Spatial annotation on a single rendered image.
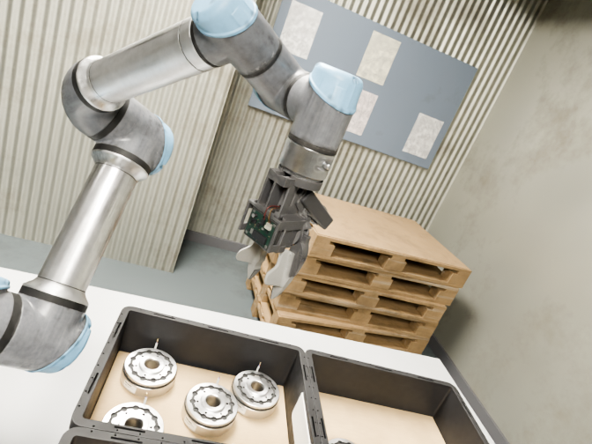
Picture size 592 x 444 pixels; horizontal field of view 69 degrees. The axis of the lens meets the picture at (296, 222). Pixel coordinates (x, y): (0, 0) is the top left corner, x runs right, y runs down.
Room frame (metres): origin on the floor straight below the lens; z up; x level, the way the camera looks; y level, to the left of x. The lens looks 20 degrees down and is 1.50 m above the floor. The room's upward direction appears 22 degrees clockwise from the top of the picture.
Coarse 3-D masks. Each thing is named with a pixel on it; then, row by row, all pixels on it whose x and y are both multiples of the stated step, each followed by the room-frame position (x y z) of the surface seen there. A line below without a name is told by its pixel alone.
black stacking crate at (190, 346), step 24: (120, 336) 0.68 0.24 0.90; (144, 336) 0.73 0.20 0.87; (168, 336) 0.74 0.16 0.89; (192, 336) 0.75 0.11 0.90; (216, 336) 0.76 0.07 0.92; (192, 360) 0.76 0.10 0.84; (216, 360) 0.77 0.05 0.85; (240, 360) 0.78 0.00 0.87; (264, 360) 0.79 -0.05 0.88; (288, 360) 0.80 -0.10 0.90; (288, 384) 0.78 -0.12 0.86; (288, 408) 0.73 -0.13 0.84; (288, 432) 0.68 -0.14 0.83
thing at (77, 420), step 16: (176, 320) 0.74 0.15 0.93; (112, 336) 0.63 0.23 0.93; (240, 336) 0.78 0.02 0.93; (304, 352) 0.81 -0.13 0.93; (96, 368) 0.55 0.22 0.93; (304, 368) 0.76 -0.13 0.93; (96, 384) 0.52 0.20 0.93; (304, 384) 0.71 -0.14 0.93; (80, 400) 0.48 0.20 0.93; (80, 416) 0.46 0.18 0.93; (112, 432) 0.45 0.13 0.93; (128, 432) 0.46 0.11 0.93; (144, 432) 0.48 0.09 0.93; (160, 432) 0.48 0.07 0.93
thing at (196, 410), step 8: (200, 384) 0.68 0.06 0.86; (208, 384) 0.68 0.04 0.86; (216, 384) 0.69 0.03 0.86; (192, 392) 0.65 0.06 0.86; (200, 392) 0.66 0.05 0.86; (224, 392) 0.68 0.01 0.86; (192, 400) 0.63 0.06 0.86; (232, 400) 0.67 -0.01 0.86; (192, 408) 0.61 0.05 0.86; (200, 408) 0.62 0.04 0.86; (224, 408) 0.64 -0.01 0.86; (232, 408) 0.65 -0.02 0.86; (192, 416) 0.60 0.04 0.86; (200, 416) 0.60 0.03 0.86; (208, 416) 0.61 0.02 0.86; (216, 416) 0.62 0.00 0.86; (224, 416) 0.63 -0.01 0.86; (232, 416) 0.63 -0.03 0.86; (208, 424) 0.59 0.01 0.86; (216, 424) 0.60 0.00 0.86; (224, 424) 0.61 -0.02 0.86
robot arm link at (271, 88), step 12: (288, 60) 0.65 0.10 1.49; (264, 72) 0.62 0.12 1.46; (276, 72) 0.63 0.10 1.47; (288, 72) 0.64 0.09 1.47; (300, 72) 0.65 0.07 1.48; (252, 84) 0.64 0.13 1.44; (264, 84) 0.63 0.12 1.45; (276, 84) 0.64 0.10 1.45; (288, 84) 0.64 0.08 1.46; (264, 96) 0.66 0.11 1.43; (276, 96) 0.65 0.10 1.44; (276, 108) 0.67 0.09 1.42
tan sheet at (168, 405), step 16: (128, 352) 0.72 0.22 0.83; (112, 368) 0.66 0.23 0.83; (192, 368) 0.74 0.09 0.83; (112, 384) 0.63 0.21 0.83; (176, 384) 0.69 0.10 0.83; (192, 384) 0.70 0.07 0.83; (224, 384) 0.74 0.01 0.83; (112, 400) 0.59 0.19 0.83; (128, 400) 0.61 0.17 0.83; (160, 400) 0.63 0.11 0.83; (176, 400) 0.65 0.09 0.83; (96, 416) 0.55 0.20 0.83; (160, 416) 0.60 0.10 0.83; (176, 416) 0.61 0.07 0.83; (240, 416) 0.67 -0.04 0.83; (272, 416) 0.70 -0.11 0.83; (176, 432) 0.58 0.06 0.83; (192, 432) 0.59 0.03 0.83; (240, 432) 0.64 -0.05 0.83; (256, 432) 0.65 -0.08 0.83; (272, 432) 0.66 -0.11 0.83
